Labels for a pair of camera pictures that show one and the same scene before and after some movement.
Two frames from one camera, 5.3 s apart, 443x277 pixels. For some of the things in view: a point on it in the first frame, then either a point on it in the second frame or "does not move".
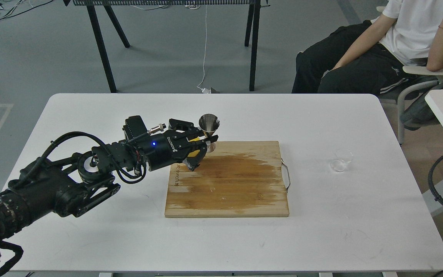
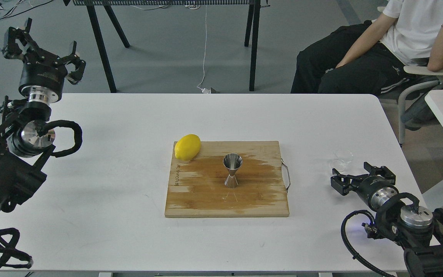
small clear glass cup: [342, 157] does not move
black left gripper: [162, 150] → [43, 80]
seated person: [405, 44] does not move
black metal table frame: [253, 17] does not move
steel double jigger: [209, 123] → [232, 161]
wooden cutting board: [238, 179] does not move
